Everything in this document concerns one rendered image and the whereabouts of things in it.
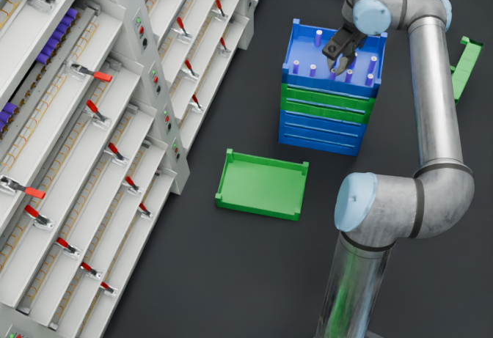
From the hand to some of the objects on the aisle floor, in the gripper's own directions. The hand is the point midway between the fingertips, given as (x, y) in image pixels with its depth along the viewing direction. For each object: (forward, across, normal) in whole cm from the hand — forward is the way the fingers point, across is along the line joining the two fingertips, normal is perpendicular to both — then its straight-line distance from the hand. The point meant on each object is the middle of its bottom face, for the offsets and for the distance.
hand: (333, 71), depth 173 cm
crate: (+52, +4, +15) cm, 55 cm away
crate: (+32, -24, -59) cm, 71 cm away
